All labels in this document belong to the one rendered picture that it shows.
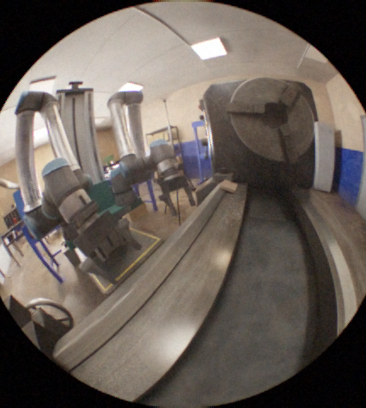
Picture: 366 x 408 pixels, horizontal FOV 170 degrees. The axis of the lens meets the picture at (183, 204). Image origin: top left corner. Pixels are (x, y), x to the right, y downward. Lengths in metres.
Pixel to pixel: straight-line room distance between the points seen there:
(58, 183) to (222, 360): 0.49
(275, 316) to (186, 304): 0.20
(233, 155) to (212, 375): 0.68
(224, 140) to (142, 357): 0.65
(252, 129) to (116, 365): 0.50
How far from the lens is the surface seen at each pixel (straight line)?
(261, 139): 0.36
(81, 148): 1.07
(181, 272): 0.21
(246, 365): 0.30
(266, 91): 0.40
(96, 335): 0.21
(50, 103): 0.79
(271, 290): 0.33
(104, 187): 1.00
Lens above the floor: 1.00
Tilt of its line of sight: 24 degrees down
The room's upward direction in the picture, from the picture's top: 10 degrees counter-clockwise
